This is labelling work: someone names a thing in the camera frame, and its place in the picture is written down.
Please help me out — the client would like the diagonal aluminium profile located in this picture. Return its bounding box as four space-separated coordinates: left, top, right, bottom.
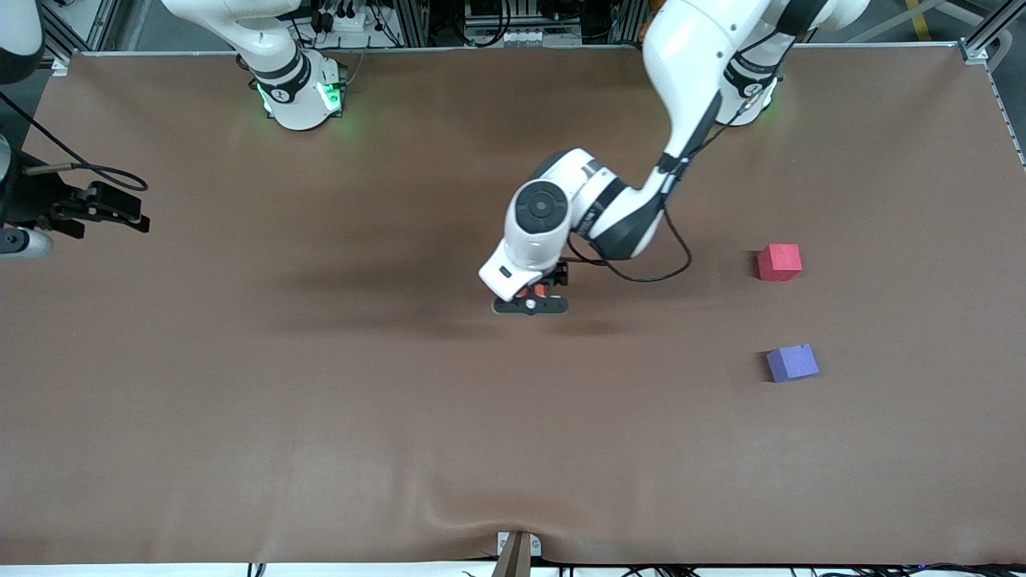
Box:
966 0 1026 50
42 4 81 59

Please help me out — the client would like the brown table mat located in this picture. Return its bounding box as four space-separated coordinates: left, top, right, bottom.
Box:
0 44 1026 567

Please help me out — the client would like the red foam block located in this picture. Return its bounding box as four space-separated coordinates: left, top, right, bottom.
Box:
757 244 803 282

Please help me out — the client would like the purple foam block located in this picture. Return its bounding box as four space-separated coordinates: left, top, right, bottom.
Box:
765 344 821 383

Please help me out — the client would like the white power strip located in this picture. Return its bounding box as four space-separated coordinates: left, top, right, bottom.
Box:
315 6 371 34

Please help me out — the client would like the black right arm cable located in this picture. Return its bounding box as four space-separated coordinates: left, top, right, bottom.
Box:
0 91 150 194

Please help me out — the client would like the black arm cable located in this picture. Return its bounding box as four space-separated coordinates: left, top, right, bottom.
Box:
0 91 150 194
565 32 802 284

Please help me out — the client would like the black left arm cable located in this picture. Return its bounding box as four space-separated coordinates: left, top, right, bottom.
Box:
565 32 802 284

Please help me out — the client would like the metal table clamp bracket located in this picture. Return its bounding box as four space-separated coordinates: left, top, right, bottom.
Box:
491 531 543 577

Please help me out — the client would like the aluminium frame post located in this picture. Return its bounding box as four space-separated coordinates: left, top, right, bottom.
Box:
399 0 431 46
609 0 644 45

